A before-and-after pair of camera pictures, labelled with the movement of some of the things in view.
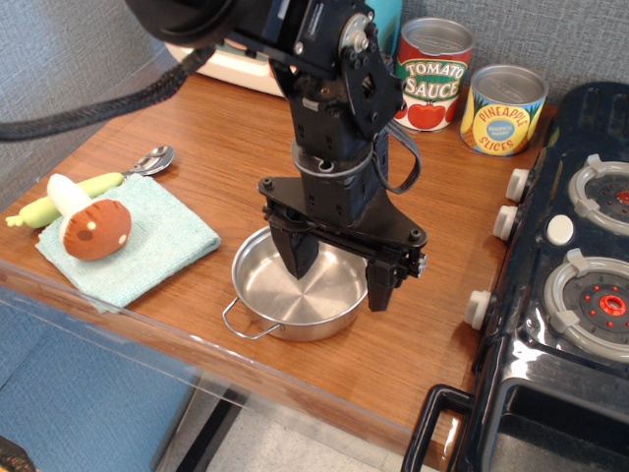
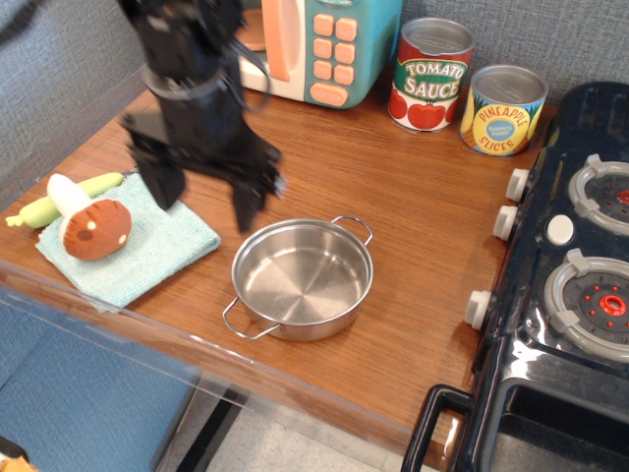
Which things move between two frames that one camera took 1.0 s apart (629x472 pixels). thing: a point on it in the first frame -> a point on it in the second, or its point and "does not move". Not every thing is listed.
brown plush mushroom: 89,229 does not move
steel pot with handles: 323,303 does not move
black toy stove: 549,391 does not move
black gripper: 353,208 -> 201,131
